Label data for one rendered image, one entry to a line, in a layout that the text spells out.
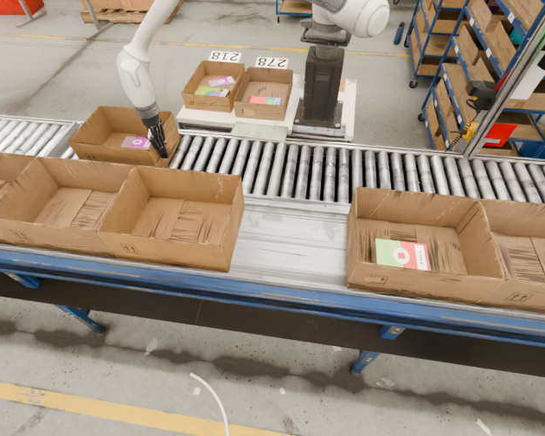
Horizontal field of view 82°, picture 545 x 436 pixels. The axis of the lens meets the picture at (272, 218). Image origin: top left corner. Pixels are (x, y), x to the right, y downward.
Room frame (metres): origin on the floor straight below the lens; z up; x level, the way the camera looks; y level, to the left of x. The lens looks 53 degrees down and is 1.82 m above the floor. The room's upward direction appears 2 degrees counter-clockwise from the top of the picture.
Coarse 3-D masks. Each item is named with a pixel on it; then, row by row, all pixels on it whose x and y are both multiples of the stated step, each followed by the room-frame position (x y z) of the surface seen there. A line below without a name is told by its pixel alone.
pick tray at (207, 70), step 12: (204, 72) 2.00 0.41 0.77; (216, 72) 1.99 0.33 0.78; (228, 72) 1.97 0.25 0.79; (240, 72) 1.84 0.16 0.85; (192, 84) 1.80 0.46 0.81; (204, 84) 1.88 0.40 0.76; (192, 96) 1.62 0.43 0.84; (204, 96) 1.61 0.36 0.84; (216, 96) 1.59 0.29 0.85; (228, 96) 1.59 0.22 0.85; (192, 108) 1.63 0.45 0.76; (204, 108) 1.61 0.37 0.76; (216, 108) 1.60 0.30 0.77; (228, 108) 1.58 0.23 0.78
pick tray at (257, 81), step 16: (256, 80) 1.90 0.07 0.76; (272, 80) 1.88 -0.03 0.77; (288, 80) 1.86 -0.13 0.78; (240, 96) 1.68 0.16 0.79; (256, 96) 1.73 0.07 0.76; (272, 96) 1.72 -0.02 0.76; (288, 96) 1.64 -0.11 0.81; (240, 112) 1.53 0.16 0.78; (256, 112) 1.51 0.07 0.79; (272, 112) 1.50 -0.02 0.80
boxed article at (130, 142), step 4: (124, 140) 1.33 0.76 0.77; (128, 140) 1.33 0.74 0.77; (132, 140) 1.33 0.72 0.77; (136, 140) 1.33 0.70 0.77; (140, 140) 1.33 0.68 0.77; (144, 140) 1.33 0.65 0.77; (148, 140) 1.33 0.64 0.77; (124, 144) 1.30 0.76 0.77; (128, 144) 1.30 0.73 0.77; (132, 144) 1.30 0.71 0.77; (136, 144) 1.30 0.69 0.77; (140, 144) 1.29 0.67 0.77; (144, 144) 1.29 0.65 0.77; (148, 144) 1.29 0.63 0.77; (132, 148) 1.28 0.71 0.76; (136, 148) 1.28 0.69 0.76; (140, 148) 1.28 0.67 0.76; (144, 148) 1.27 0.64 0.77; (148, 148) 1.27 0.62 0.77
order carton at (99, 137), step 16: (96, 112) 1.39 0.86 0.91; (112, 112) 1.42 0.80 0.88; (128, 112) 1.40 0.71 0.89; (160, 112) 1.37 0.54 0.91; (80, 128) 1.25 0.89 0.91; (96, 128) 1.34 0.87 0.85; (112, 128) 1.43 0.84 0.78; (128, 128) 1.41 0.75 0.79; (144, 128) 1.39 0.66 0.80; (176, 128) 1.35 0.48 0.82; (80, 144) 1.13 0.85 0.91; (96, 144) 1.12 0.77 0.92; (112, 144) 1.32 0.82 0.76; (176, 144) 1.30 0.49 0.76; (96, 160) 1.13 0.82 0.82; (112, 160) 1.11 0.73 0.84; (128, 160) 1.10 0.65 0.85; (144, 160) 1.08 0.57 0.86; (160, 160) 1.12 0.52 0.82
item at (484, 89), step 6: (468, 84) 1.26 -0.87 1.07; (474, 84) 1.24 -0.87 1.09; (480, 84) 1.23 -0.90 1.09; (486, 84) 1.23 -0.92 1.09; (492, 84) 1.23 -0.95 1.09; (468, 90) 1.24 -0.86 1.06; (474, 90) 1.21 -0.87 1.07; (480, 90) 1.21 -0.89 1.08; (486, 90) 1.20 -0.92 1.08; (492, 90) 1.20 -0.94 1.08; (498, 90) 1.20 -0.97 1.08; (474, 96) 1.21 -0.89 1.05; (480, 96) 1.20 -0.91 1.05; (486, 96) 1.20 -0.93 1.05; (492, 96) 1.20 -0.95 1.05; (474, 102) 1.23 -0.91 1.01; (480, 102) 1.22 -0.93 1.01
